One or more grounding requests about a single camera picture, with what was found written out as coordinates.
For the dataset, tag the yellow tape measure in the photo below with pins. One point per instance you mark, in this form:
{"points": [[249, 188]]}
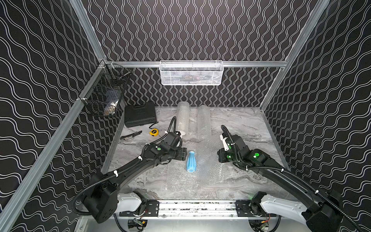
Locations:
{"points": [[154, 132]]}

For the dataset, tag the black wire basket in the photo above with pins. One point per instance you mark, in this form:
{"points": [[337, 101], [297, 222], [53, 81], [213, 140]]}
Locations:
{"points": [[110, 76]]}

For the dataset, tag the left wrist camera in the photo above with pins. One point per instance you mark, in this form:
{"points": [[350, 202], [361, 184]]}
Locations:
{"points": [[173, 140]]}

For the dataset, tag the white mesh basket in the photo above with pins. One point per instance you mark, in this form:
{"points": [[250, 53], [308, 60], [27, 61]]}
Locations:
{"points": [[191, 73]]}

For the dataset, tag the black plastic tool case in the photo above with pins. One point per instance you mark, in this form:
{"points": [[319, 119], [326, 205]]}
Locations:
{"points": [[138, 115]]}

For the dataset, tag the clear bubble wrap sheet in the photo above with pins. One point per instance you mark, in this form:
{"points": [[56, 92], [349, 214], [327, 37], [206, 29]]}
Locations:
{"points": [[209, 170]]}

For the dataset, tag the bubble wrapped white-capped roll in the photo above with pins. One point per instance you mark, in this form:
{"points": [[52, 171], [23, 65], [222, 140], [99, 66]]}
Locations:
{"points": [[182, 115]]}

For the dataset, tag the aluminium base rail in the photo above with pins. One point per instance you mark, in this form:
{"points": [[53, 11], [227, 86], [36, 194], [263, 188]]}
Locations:
{"points": [[206, 209]]}

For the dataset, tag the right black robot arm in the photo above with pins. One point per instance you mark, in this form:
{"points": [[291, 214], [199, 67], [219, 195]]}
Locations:
{"points": [[316, 208]]}

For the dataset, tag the black utility knife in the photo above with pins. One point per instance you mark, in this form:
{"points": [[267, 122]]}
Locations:
{"points": [[132, 135]]}

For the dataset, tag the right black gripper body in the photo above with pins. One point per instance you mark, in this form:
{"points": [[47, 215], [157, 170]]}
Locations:
{"points": [[226, 156]]}

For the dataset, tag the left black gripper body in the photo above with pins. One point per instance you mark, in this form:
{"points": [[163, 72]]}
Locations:
{"points": [[179, 153]]}

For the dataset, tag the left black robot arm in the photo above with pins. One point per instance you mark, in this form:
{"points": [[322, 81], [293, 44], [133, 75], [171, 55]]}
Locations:
{"points": [[100, 198]]}

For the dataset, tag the bubble wrap roll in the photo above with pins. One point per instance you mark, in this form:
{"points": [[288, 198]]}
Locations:
{"points": [[203, 122]]}

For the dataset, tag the wrapped item in black basket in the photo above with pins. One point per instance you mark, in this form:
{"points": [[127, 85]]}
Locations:
{"points": [[112, 100]]}

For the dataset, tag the light blue ribbed vase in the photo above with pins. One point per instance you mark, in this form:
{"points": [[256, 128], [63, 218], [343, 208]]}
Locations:
{"points": [[191, 164]]}

